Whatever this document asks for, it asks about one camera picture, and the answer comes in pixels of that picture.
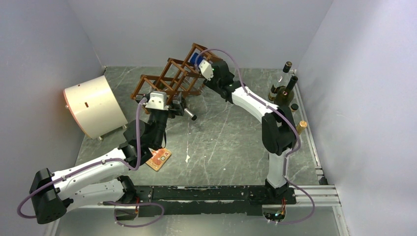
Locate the green bottle silver cap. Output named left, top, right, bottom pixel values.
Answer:
left=178, top=97, right=197, bottom=121

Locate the brown wooden wine rack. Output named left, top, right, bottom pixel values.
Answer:
left=130, top=43, right=221, bottom=110

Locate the blue clear plastic bottle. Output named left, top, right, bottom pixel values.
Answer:
left=189, top=52, right=204, bottom=66

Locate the dark green wine bottle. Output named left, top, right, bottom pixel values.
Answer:
left=274, top=76, right=298, bottom=107

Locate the clear bottle white label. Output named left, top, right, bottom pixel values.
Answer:
left=289, top=103, right=299, bottom=117

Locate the brown bottle gold foil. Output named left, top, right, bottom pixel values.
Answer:
left=296, top=120, right=308, bottom=135

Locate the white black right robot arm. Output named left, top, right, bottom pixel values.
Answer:
left=198, top=60, right=300, bottom=204

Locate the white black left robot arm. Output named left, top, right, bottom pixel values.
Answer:
left=28, top=91, right=187, bottom=224

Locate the white cone lamp shade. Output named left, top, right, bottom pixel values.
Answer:
left=63, top=75, right=128, bottom=140

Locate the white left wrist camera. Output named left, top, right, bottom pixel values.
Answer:
left=145, top=91, right=169, bottom=111

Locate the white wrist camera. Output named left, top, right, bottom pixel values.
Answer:
left=198, top=59, right=214, bottom=81
left=145, top=91, right=169, bottom=111

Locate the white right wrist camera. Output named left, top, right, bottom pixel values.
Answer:
left=198, top=59, right=214, bottom=81

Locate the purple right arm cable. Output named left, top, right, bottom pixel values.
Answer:
left=194, top=49, right=316, bottom=226

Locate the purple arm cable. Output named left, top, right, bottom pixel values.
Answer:
left=194, top=49, right=316, bottom=226
left=17, top=97, right=149, bottom=219

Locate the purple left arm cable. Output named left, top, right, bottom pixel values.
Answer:
left=17, top=97, right=149, bottom=219

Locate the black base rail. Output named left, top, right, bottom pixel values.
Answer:
left=115, top=185, right=297, bottom=217

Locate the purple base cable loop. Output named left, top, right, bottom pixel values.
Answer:
left=104, top=200, right=165, bottom=228

